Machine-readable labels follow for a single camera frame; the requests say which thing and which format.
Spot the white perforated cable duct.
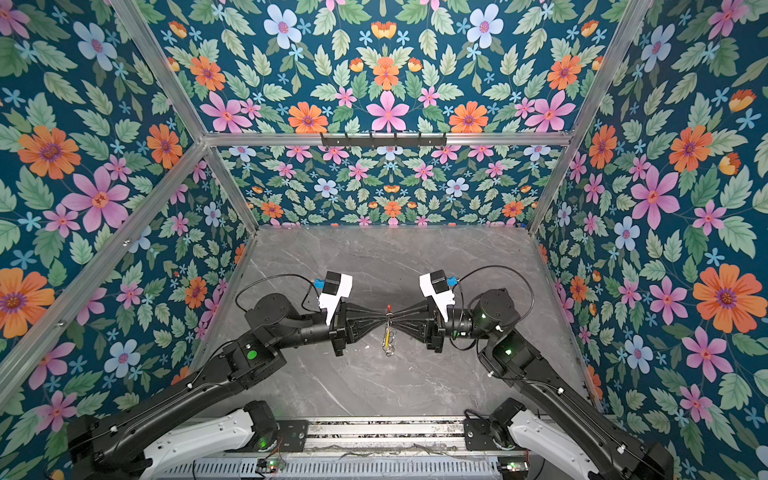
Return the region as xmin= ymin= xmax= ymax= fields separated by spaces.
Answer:
xmin=158 ymin=457 xmax=502 ymax=479

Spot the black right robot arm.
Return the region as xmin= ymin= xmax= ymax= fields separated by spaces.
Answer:
xmin=388 ymin=289 xmax=674 ymax=479

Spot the silver metal keyring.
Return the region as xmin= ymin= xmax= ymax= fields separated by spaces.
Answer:
xmin=382 ymin=305 xmax=395 ymax=357

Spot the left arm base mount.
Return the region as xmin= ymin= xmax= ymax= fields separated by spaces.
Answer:
xmin=253 ymin=420 xmax=310 ymax=453

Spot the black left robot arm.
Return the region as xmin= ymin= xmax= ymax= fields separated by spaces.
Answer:
xmin=67 ymin=293 xmax=387 ymax=479

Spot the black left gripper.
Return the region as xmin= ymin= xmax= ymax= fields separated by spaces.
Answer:
xmin=273 ymin=295 xmax=389 ymax=355

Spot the black left camera cable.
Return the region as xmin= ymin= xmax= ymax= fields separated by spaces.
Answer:
xmin=234 ymin=274 xmax=319 ymax=316

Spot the black camera cable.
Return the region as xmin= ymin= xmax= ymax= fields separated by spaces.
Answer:
xmin=234 ymin=274 xmax=319 ymax=316
xmin=455 ymin=265 xmax=535 ymax=325

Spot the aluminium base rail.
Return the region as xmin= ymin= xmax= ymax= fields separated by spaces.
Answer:
xmin=179 ymin=416 xmax=601 ymax=457

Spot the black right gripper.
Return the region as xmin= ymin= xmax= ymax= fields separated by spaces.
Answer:
xmin=393 ymin=300 xmax=497 ymax=359

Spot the black wall hook rail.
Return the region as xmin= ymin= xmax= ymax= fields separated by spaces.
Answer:
xmin=320 ymin=133 xmax=448 ymax=148

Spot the black right camera cable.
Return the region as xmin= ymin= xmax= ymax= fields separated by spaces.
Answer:
xmin=455 ymin=265 xmax=535 ymax=325

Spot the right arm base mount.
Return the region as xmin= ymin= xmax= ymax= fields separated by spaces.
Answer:
xmin=463 ymin=397 xmax=541 ymax=451

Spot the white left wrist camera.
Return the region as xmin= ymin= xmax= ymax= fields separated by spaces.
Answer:
xmin=313 ymin=271 xmax=353 ymax=326

